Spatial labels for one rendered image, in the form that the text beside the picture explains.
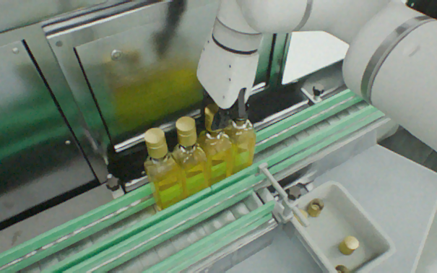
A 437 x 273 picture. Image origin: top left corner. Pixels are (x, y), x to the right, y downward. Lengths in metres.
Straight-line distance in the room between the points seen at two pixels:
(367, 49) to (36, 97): 0.54
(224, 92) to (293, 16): 0.18
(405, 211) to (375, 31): 0.82
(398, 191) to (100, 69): 0.87
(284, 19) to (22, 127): 0.51
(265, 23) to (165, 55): 0.30
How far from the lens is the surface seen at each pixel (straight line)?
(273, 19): 0.40
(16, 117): 0.70
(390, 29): 0.32
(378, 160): 1.16
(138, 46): 0.62
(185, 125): 0.60
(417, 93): 0.29
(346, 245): 0.91
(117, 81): 0.65
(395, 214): 1.08
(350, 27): 0.46
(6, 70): 0.64
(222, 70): 0.53
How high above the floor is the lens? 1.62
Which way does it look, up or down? 52 degrees down
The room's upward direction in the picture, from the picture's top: straight up
